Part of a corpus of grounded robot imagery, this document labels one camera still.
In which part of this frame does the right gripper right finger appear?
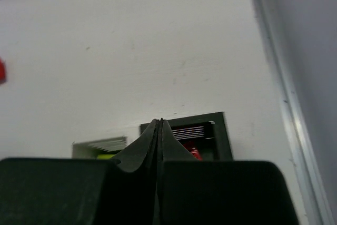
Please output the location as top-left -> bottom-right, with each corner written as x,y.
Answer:
157,119 -> 299,224

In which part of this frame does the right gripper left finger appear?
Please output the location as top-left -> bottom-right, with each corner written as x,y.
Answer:
1,120 -> 159,224

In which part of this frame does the red lego brick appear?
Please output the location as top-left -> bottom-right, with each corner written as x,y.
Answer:
0,58 -> 7,85
183,141 -> 203,161

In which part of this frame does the long green lego brick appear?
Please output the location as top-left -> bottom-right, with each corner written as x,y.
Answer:
96,154 -> 115,160

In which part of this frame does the red lego brick top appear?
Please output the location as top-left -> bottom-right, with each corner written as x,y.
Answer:
0,58 -> 7,85

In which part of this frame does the black slotted container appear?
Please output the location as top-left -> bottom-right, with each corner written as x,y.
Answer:
155,112 -> 233,161

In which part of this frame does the white slotted container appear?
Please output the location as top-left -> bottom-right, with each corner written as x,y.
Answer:
72,136 -> 127,159

